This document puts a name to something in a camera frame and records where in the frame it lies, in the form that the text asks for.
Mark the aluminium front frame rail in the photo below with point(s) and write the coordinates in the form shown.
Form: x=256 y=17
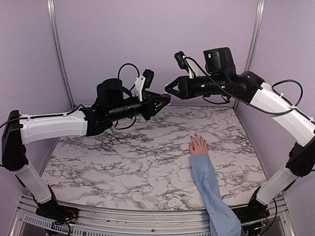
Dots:
x=97 y=221

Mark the dark red nail polish bottle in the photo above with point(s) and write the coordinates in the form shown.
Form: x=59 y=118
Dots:
x=165 y=97

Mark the aluminium corner post right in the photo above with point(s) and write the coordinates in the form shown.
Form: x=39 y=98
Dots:
x=255 y=33

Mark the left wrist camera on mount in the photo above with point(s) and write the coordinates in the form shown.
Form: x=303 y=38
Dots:
x=142 y=83

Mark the person's hand with painted nails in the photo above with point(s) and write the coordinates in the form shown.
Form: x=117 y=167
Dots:
x=197 y=145

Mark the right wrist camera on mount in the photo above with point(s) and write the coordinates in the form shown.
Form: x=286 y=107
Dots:
x=184 y=62

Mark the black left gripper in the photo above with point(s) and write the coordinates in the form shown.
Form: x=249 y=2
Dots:
x=149 y=100

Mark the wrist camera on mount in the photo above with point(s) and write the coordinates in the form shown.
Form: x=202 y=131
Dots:
x=184 y=62
x=142 y=83

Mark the aluminium corner post left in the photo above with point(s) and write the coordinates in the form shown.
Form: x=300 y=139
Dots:
x=58 y=50

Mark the forearm in blue sleeve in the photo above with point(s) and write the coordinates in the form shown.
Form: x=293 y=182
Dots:
x=223 y=221

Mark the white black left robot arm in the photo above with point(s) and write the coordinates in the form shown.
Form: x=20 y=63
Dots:
x=113 y=102

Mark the aluminium corner post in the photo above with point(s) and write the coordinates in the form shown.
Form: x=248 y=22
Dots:
x=58 y=50
x=255 y=33

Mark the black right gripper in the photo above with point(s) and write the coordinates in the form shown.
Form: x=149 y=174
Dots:
x=185 y=92

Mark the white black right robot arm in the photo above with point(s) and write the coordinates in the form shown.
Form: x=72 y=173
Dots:
x=219 y=77

